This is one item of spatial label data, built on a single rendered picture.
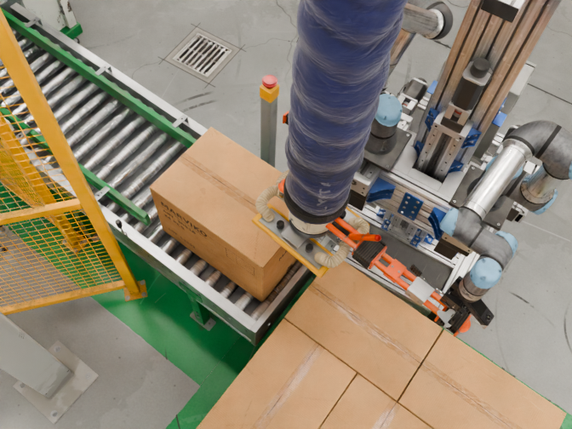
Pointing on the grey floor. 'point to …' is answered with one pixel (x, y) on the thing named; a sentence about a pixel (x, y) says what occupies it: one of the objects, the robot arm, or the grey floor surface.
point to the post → (268, 122)
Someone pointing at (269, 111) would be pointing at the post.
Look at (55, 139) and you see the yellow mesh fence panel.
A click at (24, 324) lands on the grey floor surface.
